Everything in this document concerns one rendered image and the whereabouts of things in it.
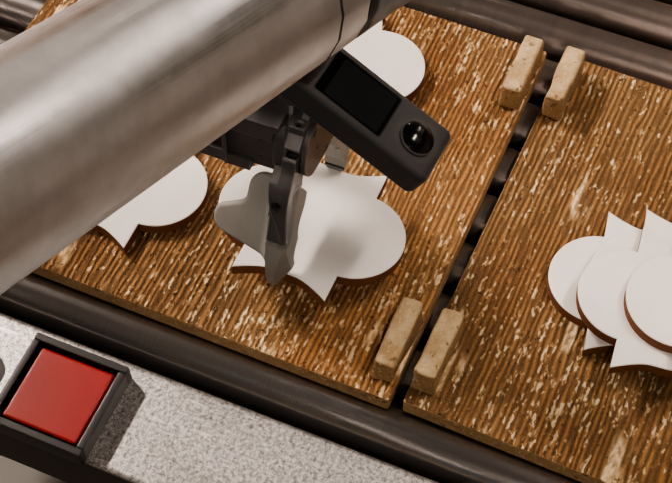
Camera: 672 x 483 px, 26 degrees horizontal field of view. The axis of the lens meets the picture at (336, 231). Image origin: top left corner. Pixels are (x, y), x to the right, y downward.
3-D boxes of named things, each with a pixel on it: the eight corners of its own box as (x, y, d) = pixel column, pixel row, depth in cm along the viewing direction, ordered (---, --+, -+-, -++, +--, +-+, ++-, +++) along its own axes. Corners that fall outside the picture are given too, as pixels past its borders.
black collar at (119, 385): (82, 466, 102) (79, 456, 101) (-12, 428, 104) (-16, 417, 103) (132, 378, 106) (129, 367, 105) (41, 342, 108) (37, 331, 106)
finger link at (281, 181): (279, 219, 102) (300, 109, 98) (302, 227, 102) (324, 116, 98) (253, 247, 98) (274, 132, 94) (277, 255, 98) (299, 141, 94)
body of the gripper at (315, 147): (242, 85, 104) (235, -41, 94) (354, 121, 102) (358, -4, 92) (195, 161, 100) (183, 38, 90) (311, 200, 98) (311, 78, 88)
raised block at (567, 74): (559, 123, 116) (564, 101, 114) (538, 115, 117) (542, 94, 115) (584, 70, 119) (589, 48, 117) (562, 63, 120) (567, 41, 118)
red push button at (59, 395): (78, 453, 103) (75, 444, 102) (4, 423, 104) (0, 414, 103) (117, 383, 106) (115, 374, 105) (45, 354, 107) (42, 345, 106)
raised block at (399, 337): (393, 387, 103) (394, 369, 101) (369, 378, 104) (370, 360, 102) (424, 320, 106) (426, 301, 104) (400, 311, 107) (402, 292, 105)
